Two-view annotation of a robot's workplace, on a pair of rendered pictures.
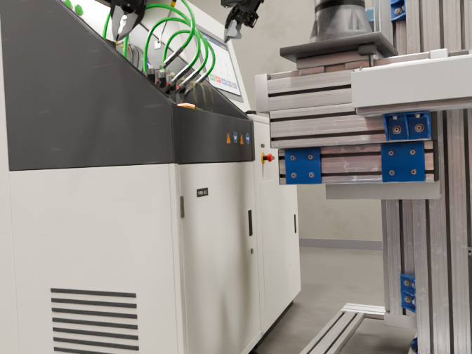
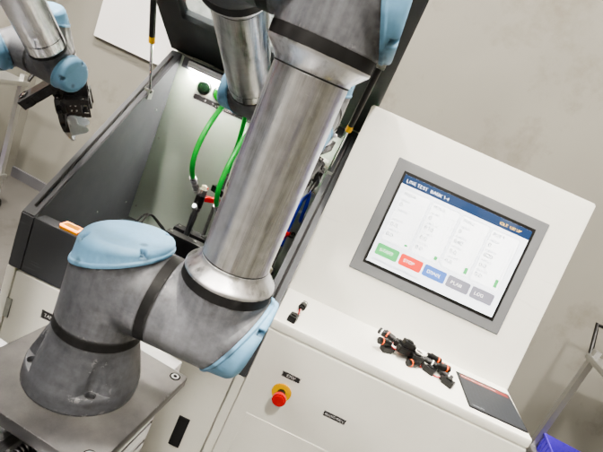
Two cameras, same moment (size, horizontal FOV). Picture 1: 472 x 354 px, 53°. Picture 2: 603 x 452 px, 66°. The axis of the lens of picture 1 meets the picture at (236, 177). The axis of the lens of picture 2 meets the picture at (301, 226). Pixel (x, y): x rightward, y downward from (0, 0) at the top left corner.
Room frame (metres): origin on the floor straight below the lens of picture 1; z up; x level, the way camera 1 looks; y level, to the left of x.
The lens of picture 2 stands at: (1.57, -1.06, 1.51)
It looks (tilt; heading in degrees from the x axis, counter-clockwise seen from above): 15 degrees down; 72
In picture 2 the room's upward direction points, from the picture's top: 24 degrees clockwise
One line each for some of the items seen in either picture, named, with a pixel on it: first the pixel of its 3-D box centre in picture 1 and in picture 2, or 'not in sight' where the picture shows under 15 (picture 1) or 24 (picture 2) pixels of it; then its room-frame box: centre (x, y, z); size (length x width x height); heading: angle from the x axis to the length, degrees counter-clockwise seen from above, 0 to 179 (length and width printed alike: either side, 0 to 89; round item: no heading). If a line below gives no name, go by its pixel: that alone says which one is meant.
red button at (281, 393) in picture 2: (267, 157); (280, 396); (2.01, -0.14, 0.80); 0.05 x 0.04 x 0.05; 159
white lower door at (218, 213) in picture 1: (226, 263); (89, 420); (1.60, 0.05, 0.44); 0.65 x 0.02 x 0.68; 159
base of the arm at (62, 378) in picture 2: not in sight; (91, 346); (1.56, -0.49, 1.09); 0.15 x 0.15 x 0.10
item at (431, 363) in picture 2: not in sight; (415, 353); (2.33, -0.11, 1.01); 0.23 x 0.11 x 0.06; 159
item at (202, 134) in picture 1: (215, 138); (137, 291); (1.61, 0.06, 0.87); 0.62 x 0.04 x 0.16; 159
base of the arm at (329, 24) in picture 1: (340, 28); not in sight; (1.12, -0.26, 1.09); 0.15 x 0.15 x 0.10
